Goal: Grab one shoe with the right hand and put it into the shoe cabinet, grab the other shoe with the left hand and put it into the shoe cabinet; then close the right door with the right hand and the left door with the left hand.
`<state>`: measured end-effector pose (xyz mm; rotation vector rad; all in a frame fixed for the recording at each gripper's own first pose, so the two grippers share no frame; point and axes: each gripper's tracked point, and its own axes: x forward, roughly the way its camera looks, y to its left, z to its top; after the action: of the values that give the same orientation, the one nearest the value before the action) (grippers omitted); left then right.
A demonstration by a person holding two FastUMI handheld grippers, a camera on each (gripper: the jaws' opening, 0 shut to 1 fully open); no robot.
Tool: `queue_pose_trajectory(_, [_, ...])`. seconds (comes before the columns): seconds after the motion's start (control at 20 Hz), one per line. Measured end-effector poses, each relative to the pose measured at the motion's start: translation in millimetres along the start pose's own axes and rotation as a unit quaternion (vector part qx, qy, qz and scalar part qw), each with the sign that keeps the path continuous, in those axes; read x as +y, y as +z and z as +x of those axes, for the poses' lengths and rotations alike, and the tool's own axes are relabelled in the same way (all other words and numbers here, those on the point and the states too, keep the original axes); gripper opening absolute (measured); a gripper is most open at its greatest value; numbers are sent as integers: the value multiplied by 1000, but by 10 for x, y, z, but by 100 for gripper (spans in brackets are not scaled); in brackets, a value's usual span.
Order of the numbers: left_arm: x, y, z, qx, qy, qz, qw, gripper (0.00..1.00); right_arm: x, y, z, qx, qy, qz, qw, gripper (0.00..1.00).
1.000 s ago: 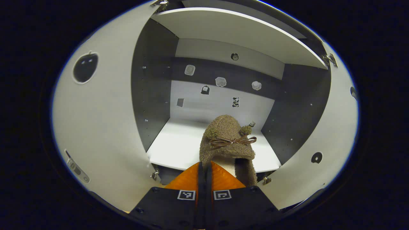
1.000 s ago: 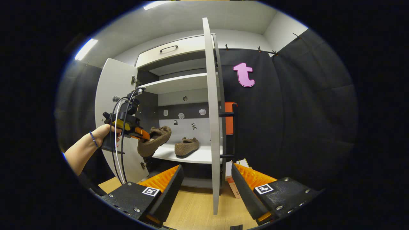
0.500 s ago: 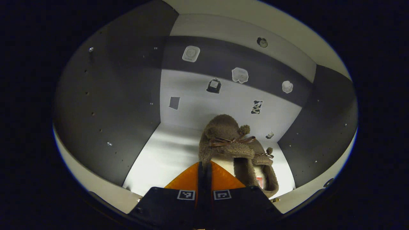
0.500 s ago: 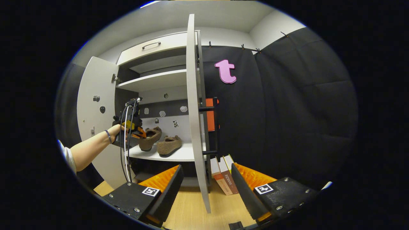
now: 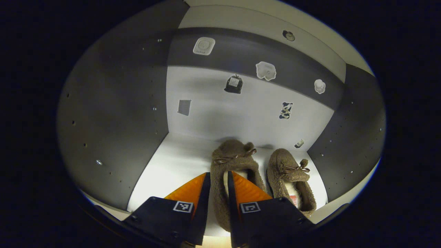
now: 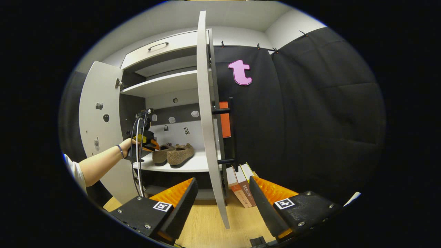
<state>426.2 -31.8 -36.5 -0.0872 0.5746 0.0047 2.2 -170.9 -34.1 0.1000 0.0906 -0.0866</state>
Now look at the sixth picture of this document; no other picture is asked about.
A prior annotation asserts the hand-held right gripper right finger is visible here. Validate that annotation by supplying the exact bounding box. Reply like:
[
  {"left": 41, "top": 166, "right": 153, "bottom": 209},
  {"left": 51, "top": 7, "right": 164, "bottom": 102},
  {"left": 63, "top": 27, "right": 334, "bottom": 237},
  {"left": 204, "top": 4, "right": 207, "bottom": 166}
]
[{"left": 249, "top": 176, "right": 345, "bottom": 241}]

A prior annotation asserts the black cable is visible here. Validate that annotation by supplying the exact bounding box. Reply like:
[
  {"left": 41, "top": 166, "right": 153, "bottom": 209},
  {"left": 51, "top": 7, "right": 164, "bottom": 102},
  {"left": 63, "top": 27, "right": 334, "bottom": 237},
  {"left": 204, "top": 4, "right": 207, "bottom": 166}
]
[{"left": 130, "top": 110, "right": 149, "bottom": 197}]

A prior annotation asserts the white cabinet shelf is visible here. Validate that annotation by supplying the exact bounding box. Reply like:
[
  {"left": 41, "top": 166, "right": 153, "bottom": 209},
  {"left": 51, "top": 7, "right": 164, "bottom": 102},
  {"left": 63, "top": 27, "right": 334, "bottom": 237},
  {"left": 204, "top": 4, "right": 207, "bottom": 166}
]
[
  {"left": 133, "top": 151, "right": 212, "bottom": 173},
  {"left": 121, "top": 70, "right": 199, "bottom": 98}
]

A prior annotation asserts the black door handle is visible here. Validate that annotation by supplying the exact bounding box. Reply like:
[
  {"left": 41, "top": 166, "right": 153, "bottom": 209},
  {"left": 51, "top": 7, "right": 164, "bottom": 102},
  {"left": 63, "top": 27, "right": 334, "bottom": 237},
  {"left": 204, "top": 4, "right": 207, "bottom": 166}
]
[{"left": 211, "top": 97, "right": 237, "bottom": 166}]

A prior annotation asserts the white cabinet door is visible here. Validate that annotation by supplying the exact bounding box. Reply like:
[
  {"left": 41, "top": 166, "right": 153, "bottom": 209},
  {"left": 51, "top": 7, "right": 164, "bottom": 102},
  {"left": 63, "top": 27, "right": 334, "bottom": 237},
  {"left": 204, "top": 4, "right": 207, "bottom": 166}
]
[
  {"left": 196, "top": 10, "right": 230, "bottom": 229},
  {"left": 79, "top": 61, "right": 140, "bottom": 204}
]

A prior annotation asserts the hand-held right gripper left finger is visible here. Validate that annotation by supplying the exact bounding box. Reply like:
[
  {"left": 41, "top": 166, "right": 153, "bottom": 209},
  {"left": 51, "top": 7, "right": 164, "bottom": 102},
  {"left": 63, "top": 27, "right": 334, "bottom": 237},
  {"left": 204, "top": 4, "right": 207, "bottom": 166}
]
[{"left": 109, "top": 177, "right": 199, "bottom": 246}]

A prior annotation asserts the white cable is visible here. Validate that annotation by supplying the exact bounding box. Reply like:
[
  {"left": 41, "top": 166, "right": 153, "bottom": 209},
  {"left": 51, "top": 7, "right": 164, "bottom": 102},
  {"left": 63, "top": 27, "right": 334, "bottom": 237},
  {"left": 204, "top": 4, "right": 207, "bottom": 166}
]
[{"left": 136, "top": 117, "right": 144, "bottom": 195}]

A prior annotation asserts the white cabinet drawer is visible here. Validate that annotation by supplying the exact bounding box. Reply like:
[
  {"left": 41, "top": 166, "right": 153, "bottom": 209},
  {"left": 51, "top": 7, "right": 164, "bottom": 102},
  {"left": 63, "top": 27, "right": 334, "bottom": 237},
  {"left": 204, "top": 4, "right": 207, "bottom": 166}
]
[{"left": 121, "top": 30, "right": 209, "bottom": 71}]

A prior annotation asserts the orange and white book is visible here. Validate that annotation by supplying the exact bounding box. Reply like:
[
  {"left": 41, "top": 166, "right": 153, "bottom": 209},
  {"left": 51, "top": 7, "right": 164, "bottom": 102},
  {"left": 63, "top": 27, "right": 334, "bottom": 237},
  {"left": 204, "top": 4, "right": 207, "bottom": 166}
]
[{"left": 226, "top": 166, "right": 252, "bottom": 208}]

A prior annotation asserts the brown book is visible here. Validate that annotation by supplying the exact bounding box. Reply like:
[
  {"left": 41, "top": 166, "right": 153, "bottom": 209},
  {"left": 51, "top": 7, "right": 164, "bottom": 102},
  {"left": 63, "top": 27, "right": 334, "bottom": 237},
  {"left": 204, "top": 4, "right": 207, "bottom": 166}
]
[{"left": 234, "top": 165, "right": 257, "bottom": 207}]

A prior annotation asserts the brown fuzzy shoe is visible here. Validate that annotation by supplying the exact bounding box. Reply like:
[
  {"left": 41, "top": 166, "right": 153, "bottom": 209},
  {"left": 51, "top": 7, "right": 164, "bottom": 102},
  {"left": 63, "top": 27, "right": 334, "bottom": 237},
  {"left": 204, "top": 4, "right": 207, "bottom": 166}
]
[
  {"left": 152, "top": 144, "right": 176, "bottom": 166},
  {"left": 167, "top": 143, "right": 195, "bottom": 168}
]

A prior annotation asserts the person's white shirt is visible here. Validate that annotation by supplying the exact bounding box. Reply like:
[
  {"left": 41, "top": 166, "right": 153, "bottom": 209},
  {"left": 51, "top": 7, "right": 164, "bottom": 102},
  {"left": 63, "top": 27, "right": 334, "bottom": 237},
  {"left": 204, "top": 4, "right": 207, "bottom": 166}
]
[{"left": 63, "top": 153, "right": 88, "bottom": 195}]

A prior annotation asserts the white shoe cabinet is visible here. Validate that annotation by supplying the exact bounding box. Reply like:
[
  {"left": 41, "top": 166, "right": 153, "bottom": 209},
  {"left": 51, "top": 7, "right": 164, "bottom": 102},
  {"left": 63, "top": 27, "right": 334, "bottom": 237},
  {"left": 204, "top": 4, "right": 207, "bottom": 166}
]
[{"left": 79, "top": 10, "right": 238, "bottom": 229}]

